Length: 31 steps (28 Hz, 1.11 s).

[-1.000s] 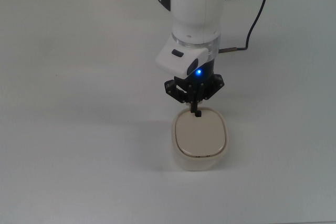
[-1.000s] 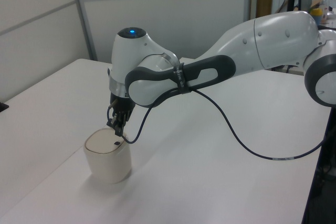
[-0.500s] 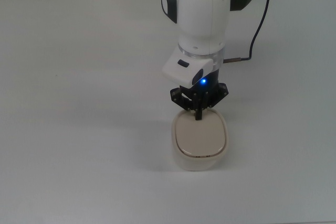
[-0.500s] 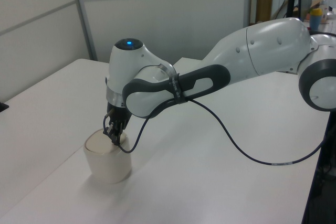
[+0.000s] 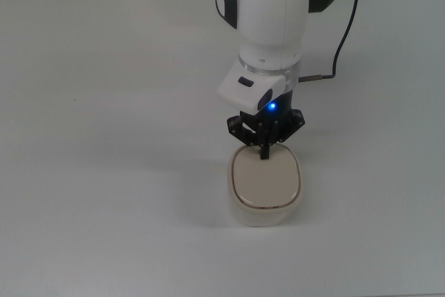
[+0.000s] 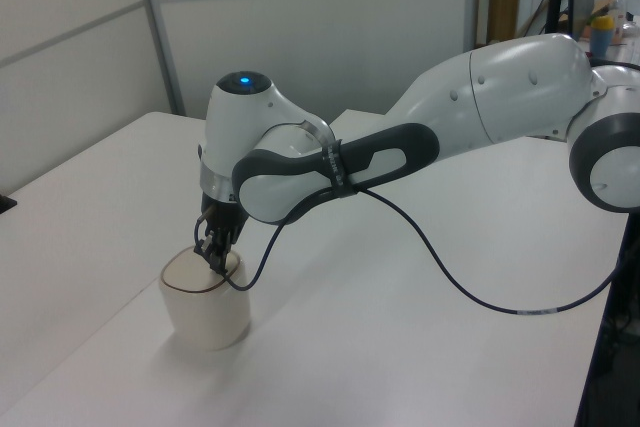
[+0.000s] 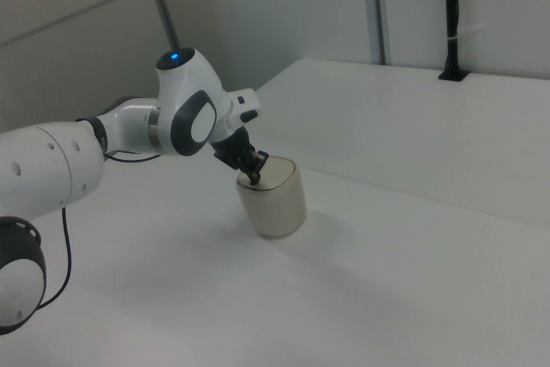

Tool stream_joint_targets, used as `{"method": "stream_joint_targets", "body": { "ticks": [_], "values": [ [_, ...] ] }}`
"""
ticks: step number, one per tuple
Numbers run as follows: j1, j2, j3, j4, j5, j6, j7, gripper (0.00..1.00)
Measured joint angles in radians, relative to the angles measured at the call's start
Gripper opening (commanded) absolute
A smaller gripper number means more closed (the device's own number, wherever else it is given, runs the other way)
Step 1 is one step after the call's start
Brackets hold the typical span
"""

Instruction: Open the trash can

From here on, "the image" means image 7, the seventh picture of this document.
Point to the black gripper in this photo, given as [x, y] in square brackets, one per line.
[232, 148]

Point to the grey partition post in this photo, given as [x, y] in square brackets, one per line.
[380, 10]
[165, 10]

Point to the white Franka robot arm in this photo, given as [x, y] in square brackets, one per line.
[51, 165]

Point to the black clamped pole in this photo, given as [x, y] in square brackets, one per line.
[452, 19]

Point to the small white trash can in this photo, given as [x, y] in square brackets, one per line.
[275, 208]

